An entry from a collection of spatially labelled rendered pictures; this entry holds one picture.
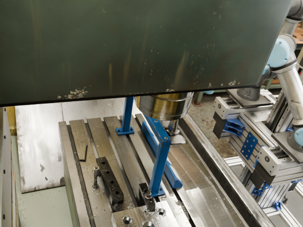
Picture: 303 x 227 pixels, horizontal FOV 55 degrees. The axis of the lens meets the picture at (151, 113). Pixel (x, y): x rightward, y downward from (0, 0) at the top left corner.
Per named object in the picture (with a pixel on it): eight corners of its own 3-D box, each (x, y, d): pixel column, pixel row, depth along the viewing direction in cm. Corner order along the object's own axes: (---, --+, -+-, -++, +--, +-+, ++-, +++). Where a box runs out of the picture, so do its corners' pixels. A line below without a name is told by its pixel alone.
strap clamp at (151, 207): (142, 198, 130) (147, 175, 121) (153, 223, 120) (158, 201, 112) (135, 199, 129) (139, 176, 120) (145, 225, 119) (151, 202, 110)
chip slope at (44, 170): (144, 120, 224) (150, 91, 209) (185, 190, 174) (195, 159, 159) (19, 133, 191) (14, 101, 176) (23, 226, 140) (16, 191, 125)
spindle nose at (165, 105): (130, 89, 89) (135, 53, 82) (181, 91, 92) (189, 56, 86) (138, 121, 76) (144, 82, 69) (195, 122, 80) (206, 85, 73)
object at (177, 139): (181, 135, 121) (182, 133, 121) (187, 143, 117) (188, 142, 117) (167, 137, 118) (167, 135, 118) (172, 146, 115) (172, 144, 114)
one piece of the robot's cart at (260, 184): (294, 169, 188) (300, 159, 183) (305, 181, 181) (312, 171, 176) (249, 179, 175) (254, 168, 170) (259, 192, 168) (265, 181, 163)
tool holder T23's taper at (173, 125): (166, 125, 122) (169, 112, 118) (176, 125, 123) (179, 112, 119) (168, 132, 119) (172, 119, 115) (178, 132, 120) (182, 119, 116)
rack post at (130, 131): (131, 127, 169) (138, 83, 152) (134, 133, 165) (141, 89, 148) (115, 129, 165) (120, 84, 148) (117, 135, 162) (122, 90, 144)
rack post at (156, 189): (160, 185, 137) (172, 138, 120) (165, 194, 133) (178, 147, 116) (140, 189, 134) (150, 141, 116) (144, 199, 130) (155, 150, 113)
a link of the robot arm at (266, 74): (240, 79, 189) (247, 60, 181) (253, 75, 196) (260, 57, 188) (254, 88, 182) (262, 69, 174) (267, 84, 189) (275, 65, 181)
